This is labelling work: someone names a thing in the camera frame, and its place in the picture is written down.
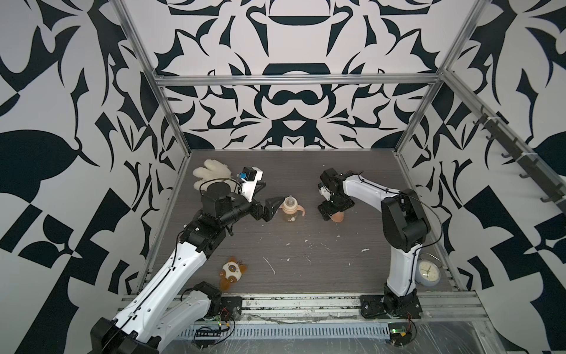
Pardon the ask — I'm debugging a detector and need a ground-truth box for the pink bottle cap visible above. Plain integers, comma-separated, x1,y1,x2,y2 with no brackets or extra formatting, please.
331,212,345,223

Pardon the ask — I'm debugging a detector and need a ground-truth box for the cream bottle collar with straw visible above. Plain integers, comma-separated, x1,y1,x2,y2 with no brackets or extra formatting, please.
282,196,299,214

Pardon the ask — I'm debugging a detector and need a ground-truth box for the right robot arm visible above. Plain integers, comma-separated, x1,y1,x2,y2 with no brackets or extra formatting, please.
318,168,431,319

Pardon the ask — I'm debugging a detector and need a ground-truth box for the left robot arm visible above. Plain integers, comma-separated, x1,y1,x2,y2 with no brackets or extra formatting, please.
90,179,284,353

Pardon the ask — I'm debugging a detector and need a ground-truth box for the white plush dog toy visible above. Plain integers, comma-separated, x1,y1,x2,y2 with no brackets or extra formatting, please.
192,159,237,192

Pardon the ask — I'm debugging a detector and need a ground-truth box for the small brown white plush toy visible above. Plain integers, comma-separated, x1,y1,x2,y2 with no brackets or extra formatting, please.
220,258,248,292

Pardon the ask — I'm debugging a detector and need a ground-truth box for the grey alarm clock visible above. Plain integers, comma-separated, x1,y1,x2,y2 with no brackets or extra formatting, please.
415,260,442,287

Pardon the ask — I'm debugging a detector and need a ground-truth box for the left electronics board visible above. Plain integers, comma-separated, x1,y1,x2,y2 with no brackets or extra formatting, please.
192,327,228,348

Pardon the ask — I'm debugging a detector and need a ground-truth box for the electronics board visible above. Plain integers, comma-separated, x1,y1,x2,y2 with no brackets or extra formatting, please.
388,323,417,348
192,327,228,348

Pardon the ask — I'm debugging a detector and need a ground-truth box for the right electronics board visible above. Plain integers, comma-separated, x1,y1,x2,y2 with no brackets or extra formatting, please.
388,323,417,348

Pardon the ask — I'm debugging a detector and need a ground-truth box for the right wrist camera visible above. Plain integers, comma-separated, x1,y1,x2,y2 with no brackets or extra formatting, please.
318,182,332,201

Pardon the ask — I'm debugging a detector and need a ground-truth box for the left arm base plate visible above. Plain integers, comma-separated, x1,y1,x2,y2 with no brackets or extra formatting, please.
207,296,243,321

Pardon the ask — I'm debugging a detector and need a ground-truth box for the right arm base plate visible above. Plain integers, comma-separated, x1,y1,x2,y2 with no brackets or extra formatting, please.
360,294,422,319

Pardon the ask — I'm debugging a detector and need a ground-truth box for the white perforated cable duct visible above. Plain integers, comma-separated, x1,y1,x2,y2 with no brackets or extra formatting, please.
176,322,392,342

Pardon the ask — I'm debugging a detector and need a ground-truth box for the black wall hook rack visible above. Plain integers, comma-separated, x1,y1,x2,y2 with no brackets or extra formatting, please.
473,106,565,213

